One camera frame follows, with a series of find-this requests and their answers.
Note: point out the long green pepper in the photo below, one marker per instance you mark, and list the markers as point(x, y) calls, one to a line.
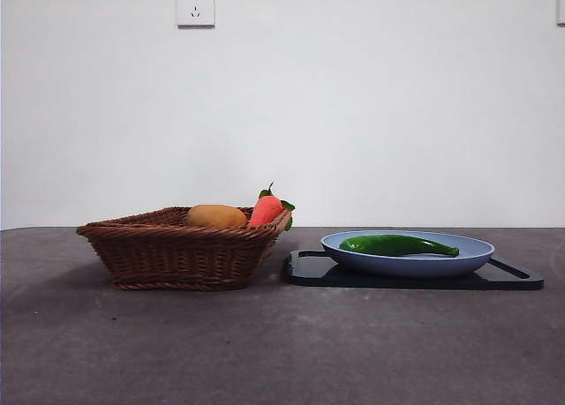
point(388, 245)

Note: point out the orange carrot with green leaves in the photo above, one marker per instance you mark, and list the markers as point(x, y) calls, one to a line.
point(265, 211)

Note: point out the yellow-brown potato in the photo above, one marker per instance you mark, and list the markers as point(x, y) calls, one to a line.
point(216, 216)

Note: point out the black cutting board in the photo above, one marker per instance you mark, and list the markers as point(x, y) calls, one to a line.
point(309, 277)

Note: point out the brown woven wicker basket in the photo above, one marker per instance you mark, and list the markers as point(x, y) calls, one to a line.
point(176, 259)

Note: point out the pale blue plate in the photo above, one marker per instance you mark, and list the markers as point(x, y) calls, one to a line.
point(406, 266)

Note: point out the white wall socket plate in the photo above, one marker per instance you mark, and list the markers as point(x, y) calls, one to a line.
point(561, 8)
point(196, 8)

